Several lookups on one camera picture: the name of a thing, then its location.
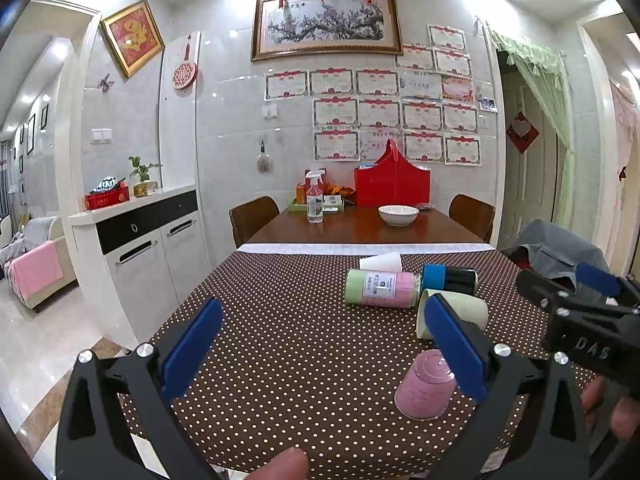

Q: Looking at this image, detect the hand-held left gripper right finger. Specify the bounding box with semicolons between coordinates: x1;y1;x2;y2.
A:
425;292;608;480

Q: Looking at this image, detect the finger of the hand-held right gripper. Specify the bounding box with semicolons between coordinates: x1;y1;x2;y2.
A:
574;261;640;311
516;269;626;314

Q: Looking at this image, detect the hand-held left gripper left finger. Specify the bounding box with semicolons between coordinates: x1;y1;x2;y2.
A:
54;296;226;480

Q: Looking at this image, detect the cream paper cup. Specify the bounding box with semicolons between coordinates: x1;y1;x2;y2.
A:
416;288;489;341

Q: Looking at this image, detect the pink plastic cup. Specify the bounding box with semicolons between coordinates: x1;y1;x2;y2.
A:
394;350;458;421

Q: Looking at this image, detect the black cup with blue band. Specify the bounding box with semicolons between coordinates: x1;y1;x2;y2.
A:
420;263;478;297

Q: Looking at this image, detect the green and pink cup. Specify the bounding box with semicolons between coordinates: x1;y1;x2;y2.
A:
345;268;422;307

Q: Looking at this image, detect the white paper cup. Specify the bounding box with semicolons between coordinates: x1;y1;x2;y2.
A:
359;252;403;273

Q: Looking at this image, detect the person's right hand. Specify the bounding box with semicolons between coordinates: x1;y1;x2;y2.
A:
580;376;640;442

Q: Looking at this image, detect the person's left hand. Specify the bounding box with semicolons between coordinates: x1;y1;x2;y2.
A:
248;447;309;480

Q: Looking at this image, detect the grey garment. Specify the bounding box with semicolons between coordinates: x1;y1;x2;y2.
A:
502;218;626;293

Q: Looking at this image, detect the white and black cabinet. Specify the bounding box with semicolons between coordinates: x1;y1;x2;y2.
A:
68;185;201;356

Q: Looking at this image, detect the white door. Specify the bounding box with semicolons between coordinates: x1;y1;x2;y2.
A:
500;72;558;248

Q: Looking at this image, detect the brown wooden chair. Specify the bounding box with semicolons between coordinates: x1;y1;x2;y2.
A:
448;194;496;243
229;196;281;248

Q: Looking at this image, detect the brown polka dot tablecloth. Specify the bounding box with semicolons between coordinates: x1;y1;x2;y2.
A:
120;250;601;480

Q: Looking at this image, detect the pink curtain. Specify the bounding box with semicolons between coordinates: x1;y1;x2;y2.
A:
607;80;640;276

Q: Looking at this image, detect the white bowl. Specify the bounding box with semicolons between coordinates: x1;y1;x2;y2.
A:
378;205;420;226

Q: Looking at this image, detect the red diamond door decoration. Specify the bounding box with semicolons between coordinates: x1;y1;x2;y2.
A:
506;112;540;154

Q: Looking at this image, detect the wooden dining table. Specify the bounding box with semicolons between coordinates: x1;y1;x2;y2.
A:
245;204;493;246

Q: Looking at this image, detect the red basket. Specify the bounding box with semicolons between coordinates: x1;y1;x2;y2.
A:
85;182;130;211

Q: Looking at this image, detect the green door curtain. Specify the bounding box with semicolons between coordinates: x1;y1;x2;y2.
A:
487;27;576;228

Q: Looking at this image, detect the pink towel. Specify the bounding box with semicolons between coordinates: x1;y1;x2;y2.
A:
9;240;64;298

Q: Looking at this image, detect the green tray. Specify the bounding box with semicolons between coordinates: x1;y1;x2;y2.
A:
287;199;346;214

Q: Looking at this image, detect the red gift bag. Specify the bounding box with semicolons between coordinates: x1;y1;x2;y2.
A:
354;140;432;207

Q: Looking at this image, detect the potted green plant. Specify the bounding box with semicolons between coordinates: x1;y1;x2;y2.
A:
128;156;162;197

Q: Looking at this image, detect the clear spray bottle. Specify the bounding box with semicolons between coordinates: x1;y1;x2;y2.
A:
305;170;326;223

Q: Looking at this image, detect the beige sofa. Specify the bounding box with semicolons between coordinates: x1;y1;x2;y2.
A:
0;215;78;313

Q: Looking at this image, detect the round red hanging ornament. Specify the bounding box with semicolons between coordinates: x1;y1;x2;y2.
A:
172;34;198;92

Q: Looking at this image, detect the red and gold framed picture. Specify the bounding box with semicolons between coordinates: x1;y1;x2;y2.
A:
100;0;166;79

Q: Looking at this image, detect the framed plum blossom painting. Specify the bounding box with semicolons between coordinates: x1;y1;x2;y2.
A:
250;0;404;62

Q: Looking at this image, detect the group of wall certificates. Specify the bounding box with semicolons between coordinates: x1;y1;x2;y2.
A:
263;24;482;167

